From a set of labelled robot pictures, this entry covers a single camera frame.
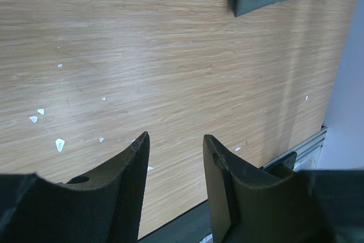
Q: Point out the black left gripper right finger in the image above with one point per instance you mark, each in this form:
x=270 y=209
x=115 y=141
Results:
x=248 y=204

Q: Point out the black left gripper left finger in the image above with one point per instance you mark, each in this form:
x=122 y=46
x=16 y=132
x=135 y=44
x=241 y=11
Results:
x=101 y=205

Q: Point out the aluminium rail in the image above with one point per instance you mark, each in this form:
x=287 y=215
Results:
x=307 y=152

